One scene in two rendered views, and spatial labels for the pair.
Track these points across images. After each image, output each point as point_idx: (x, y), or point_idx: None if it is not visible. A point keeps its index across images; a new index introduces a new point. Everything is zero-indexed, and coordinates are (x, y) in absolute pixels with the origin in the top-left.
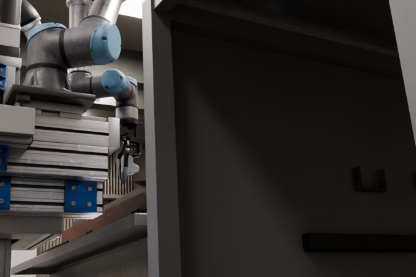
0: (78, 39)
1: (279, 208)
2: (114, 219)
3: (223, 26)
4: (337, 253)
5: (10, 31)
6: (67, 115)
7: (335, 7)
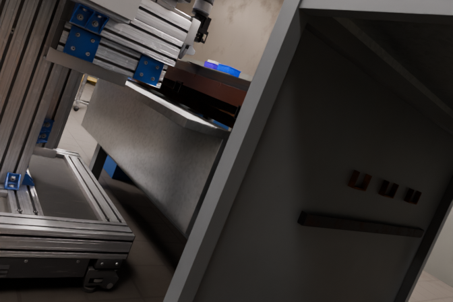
0: None
1: (298, 191)
2: None
3: (340, 40)
4: None
5: None
6: (162, 4)
7: (426, 58)
